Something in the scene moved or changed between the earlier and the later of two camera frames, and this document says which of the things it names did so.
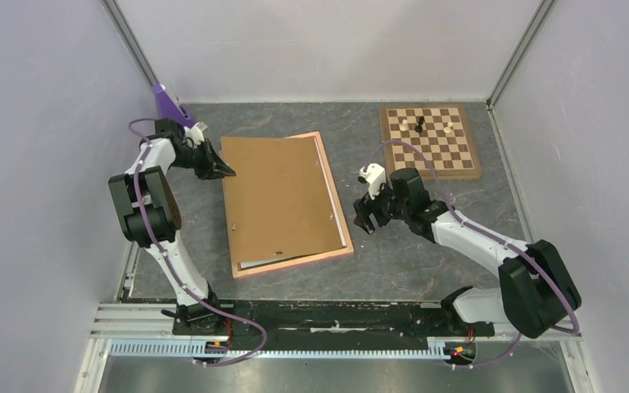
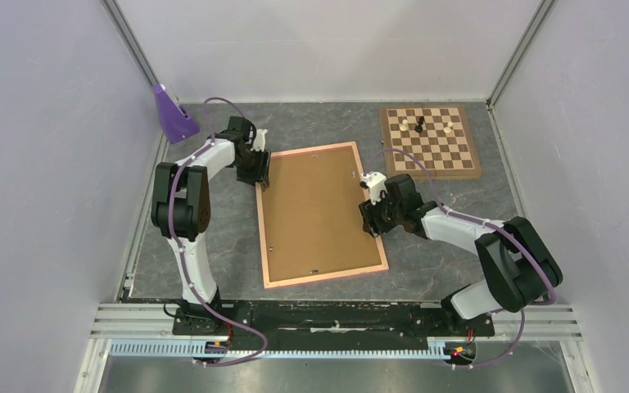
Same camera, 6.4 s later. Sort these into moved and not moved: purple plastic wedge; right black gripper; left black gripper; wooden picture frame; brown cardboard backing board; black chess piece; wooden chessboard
Moved: brown cardboard backing board; left black gripper; wooden picture frame
Not moved: purple plastic wedge; right black gripper; black chess piece; wooden chessboard
